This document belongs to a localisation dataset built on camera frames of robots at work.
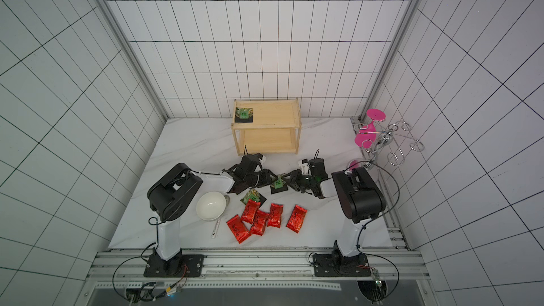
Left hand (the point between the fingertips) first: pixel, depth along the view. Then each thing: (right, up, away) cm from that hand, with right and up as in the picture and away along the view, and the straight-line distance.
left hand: (272, 182), depth 94 cm
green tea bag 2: (+3, 0, -2) cm, 3 cm away
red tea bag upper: (-9, -9, -11) cm, 17 cm away
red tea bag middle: (-5, -13, -13) cm, 19 cm away
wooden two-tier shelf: (+1, +25, -4) cm, 25 cm away
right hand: (+2, +1, -1) cm, 3 cm away
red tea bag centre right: (+1, -11, -11) cm, 15 cm away
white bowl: (-25, -7, -10) cm, 28 cm away
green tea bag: (-13, +31, -2) cm, 33 cm away
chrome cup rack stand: (+41, +19, -20) cm, 50 cm away
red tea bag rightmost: (+9, -12, -12) cm, 19 cm away
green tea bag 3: (-9, -4, -4) cm, 10 cm away
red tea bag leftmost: (-13, -15, -14) cm, 24 cm away
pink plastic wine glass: (+40, +21, -6) cm, 46 cm away
